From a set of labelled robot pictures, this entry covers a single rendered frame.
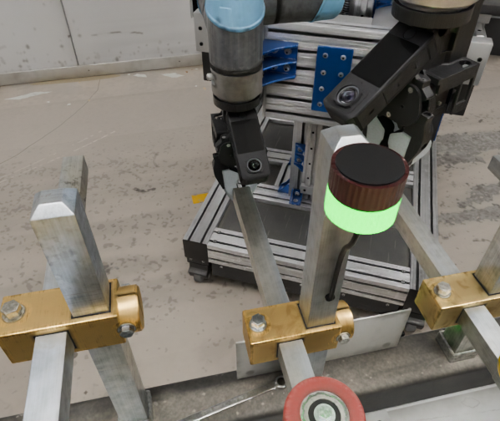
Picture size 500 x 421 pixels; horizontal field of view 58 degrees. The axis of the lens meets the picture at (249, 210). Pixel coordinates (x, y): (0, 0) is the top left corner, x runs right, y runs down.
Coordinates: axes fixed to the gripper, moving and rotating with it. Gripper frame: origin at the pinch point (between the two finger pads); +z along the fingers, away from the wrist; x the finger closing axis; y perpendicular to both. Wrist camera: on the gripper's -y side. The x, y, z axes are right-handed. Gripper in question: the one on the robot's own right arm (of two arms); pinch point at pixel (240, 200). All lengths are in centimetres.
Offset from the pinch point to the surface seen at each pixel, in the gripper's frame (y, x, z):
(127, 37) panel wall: 235, 26, 63
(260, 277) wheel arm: -20.3, 1.3, -4.0
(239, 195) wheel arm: -2.5, 0.6, -3.7
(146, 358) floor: 21, 28, 83
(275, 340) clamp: -30.6, 1.9, -4.9
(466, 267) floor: 34, -96, 83
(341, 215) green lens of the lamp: -34.2, -1.6, -28.4
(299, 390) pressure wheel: -38.8, 1.8, -8.9
